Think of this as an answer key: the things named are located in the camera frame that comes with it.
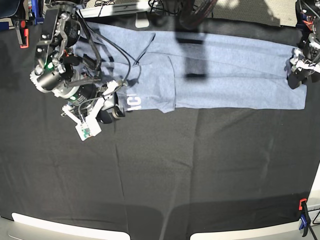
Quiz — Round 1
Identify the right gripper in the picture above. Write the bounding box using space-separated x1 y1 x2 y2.
59 80 126 124

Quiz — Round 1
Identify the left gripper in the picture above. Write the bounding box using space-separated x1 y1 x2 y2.
284 47 320 90

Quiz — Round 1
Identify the light blue t-shirt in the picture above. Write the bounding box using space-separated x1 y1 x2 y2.
90 23 307 113

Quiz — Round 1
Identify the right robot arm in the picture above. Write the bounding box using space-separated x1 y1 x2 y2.
30 0 126 124

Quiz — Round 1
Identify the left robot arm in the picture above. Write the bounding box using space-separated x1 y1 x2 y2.
287 0 320 90

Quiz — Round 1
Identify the black table cloth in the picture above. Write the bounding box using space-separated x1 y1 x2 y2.
0 26 320 240

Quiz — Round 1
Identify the orange clamp top left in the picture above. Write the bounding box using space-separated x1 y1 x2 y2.
14 20 29 49

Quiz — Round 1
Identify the blue clamp top left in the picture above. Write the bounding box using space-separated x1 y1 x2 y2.
28 0 44 25

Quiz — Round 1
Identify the orange blue clamp bottom right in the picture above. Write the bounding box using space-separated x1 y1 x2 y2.
298 198 311 237

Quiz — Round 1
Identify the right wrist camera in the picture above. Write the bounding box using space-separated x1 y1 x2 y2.
75 119 102 141

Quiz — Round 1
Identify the black cable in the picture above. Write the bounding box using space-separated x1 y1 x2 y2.
77 9 133 88

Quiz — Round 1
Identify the aluminium rail behind table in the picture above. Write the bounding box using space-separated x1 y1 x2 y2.
79 1 151 18

